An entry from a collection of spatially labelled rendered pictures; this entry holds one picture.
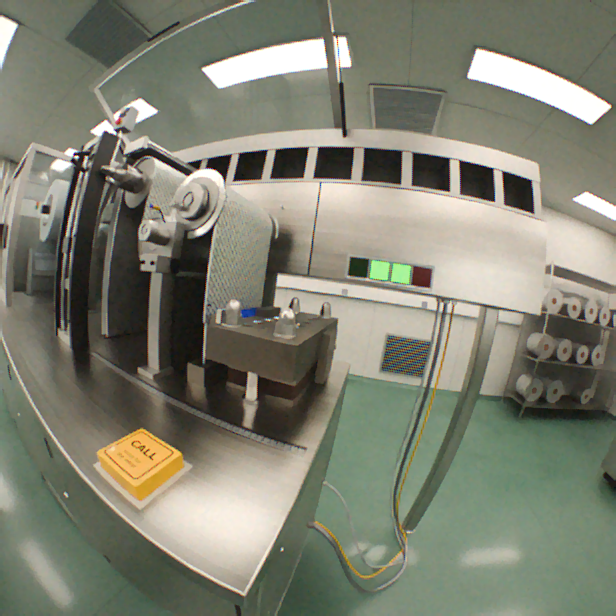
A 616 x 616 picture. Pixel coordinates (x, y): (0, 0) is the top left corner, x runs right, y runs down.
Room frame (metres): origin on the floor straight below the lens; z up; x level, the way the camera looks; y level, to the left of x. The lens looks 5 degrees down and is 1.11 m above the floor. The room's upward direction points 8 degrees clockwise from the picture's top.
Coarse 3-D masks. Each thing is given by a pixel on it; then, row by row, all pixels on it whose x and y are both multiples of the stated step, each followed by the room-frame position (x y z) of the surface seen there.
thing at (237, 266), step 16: (224, 240) 0.45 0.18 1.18; (240, 240) 0.50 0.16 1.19; (224, 256) 0.45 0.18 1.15; (240, 256) 0.51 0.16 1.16; (256, 256) 0.58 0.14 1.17; (208, 272) 0.42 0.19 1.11; (224, 272) 0.46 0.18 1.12; (240, 272) 0.52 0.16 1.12; (256, 272) 0.59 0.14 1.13; (208, 288) 0.42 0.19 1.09; (224, 288) 0.47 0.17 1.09; (240, 288) 0.53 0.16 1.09; (256, 288) 0.60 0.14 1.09; (224, 304) 0.47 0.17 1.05; (240, 304) 0.54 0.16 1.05; (256, 304) 0.61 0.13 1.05; (208, 320) 0.43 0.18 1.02
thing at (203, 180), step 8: (200, 176) 0.42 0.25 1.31; (208, 184) 0.42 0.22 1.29; (216, 192) 0.41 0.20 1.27; (216, 200) 0.41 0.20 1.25; (208, 208) 0.41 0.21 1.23; (176, 216) 0.43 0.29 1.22; (200, 216) 0.42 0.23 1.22; (208, 216) 0.41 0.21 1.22; (192, 224) 0.42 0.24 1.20; (200, 224) 0.41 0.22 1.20; (208, 232) 0.45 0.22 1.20
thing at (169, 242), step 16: (160, 224) 0.41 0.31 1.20; (176, 224) 0.40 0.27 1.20; (160, 240) 0.38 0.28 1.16; (176, 240) 0.41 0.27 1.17; (144, 256) 0.38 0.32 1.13; (160, 256) 0.37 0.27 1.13; (176, 256) 0.41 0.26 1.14; (160, 272) 0.38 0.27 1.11; (176, 272) 0.42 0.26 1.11; (160, 288) 0.39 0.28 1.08; (160, 304) 0.39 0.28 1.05; (160, 320) 0.40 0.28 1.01; (160, 336) 0.40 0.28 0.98; (160, 352) 0.40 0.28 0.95; (144, 368) 0.38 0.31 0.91; (160, 368) 0.40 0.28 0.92
